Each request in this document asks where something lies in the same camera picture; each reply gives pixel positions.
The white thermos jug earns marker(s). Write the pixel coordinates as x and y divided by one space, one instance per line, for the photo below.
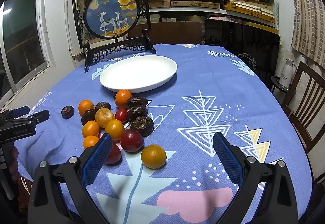
288 72

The wooden chair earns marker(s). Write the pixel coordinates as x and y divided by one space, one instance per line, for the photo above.
309 106

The red plum behind finger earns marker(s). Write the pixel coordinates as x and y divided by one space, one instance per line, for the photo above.
114 156

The dark red plum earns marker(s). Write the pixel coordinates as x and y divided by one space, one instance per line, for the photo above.
131 141

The round deer screen ornament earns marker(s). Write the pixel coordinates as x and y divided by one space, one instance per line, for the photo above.
110 26

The pale peeled tangerine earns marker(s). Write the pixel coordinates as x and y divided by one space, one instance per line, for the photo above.
103 116

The large dark water chestnut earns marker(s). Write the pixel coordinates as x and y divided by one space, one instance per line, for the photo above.
143 124

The dark water chestnut upper left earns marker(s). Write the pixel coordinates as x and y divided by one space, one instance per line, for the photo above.
102 104

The orange tangerine near plate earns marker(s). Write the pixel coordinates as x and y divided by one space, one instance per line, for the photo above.
121 98

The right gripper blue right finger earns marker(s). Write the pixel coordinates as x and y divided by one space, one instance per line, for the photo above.
278 201

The orange kumquat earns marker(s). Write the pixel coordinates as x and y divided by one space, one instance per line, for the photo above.
91 128
90 141

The dark water chestnut top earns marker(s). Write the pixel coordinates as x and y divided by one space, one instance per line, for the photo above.
137 101

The dark water chestnut middle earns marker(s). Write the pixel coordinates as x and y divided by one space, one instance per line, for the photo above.
136 111

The yellow orange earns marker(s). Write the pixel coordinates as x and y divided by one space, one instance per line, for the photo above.
153 156

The red cherry tomato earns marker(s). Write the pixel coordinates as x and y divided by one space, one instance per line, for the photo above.
122 115

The white oval plate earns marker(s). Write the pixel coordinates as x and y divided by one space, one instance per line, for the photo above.
138 74

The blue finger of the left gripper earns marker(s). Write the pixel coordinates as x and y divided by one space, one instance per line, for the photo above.
15 113
36 118

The dark water chestnut alone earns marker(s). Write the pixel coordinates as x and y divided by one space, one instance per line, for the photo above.
67 112

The left hand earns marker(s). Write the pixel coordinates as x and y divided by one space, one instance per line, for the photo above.
13 165

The orange tangerine left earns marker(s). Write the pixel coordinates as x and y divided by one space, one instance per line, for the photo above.
84 106

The checked curtain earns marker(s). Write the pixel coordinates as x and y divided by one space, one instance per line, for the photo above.
308 32

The yellow kumquat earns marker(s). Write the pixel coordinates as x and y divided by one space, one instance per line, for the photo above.
115 129

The blue patterned tablecloth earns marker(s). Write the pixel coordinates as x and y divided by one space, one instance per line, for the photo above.
211 91

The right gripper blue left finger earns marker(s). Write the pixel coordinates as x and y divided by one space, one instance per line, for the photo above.
59 191

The window with grey frame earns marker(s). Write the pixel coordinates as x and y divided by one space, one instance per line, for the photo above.
25 46

